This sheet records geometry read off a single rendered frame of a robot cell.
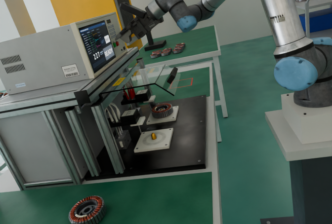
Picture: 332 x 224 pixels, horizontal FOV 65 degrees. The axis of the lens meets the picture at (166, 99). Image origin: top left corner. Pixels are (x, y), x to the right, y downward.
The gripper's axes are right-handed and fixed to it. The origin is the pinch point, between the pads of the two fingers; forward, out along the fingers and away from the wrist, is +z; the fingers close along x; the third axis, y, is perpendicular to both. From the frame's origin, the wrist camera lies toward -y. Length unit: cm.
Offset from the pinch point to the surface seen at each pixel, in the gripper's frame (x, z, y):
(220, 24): 512, -23, 93
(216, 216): -61, -13, 57
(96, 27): -12.7, -0.9, -7.0
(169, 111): 0.8, 3.4, 43.5
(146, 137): -18.5, 12.2, 41.9
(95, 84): -34.8, 3.8, 9.7
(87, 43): -25.1, 0.9, -3.2
